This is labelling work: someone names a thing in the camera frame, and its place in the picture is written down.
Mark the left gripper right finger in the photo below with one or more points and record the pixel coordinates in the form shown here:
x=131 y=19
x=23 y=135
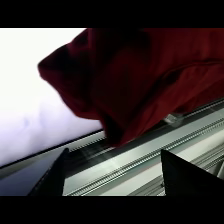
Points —
x=186 y=176

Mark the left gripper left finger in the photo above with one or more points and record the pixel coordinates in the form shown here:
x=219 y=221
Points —
x=43 y=180

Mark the red garment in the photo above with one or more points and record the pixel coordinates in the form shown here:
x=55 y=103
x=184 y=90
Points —
x=140 y=76

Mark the silver frame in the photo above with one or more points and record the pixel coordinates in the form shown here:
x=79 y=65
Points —
x=133 y=163

